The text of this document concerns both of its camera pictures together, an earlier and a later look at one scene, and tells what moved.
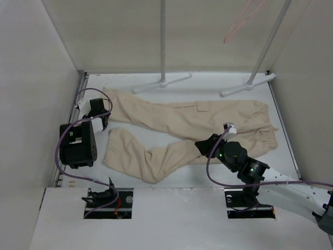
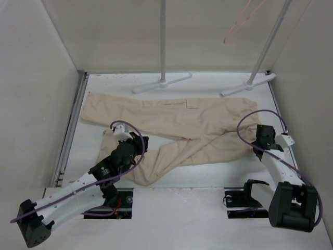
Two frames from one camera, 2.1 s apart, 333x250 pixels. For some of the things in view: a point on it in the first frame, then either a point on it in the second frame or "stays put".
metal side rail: x=59 y=179 stays put
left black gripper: x=87 y=116 -> x=137 y=141
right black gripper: x=205 y=147 -> x=273 y=141
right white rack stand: x=250 y=85 stays put
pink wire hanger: x=226 y=40 stays put
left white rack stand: x=163 y=82 stays put
